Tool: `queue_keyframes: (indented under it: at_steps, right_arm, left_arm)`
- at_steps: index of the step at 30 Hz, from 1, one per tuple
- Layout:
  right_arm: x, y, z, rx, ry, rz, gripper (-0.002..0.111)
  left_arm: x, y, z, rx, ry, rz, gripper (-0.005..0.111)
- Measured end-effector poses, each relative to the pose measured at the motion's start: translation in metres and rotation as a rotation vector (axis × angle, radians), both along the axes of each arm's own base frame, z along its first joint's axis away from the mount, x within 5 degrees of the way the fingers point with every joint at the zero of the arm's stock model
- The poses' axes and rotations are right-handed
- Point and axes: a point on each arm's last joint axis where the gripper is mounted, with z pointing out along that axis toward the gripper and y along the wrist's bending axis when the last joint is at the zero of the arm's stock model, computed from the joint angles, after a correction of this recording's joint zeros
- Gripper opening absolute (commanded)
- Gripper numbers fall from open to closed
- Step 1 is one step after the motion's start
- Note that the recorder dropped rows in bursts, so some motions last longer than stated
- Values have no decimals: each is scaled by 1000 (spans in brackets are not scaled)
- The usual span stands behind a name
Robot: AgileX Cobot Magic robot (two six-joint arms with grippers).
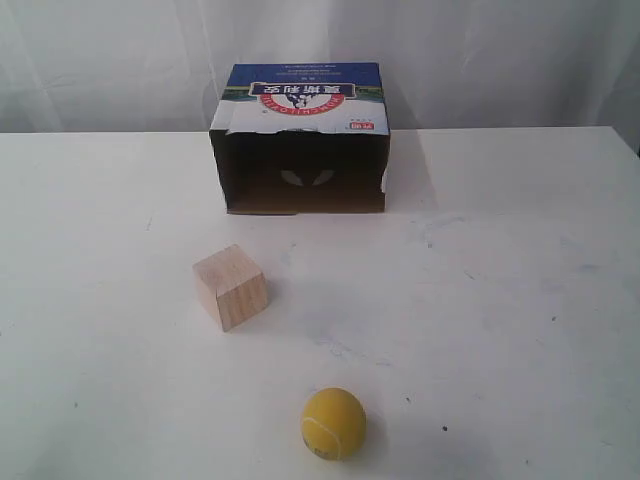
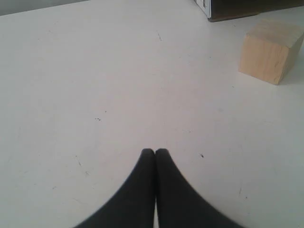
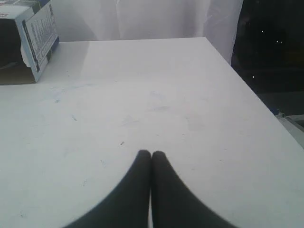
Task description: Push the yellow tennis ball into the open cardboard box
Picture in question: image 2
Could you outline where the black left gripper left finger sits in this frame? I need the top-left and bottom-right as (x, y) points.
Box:
(77, 149), (156, 228)

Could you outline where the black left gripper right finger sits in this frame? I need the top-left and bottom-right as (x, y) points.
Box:
(155, 149), (240, 228)

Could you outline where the light wooden cube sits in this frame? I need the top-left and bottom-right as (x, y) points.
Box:
(238, 20), (304, 85)

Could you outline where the printed cardboard milk box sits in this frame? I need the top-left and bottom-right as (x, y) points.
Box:
(195, 0), (304, 22)

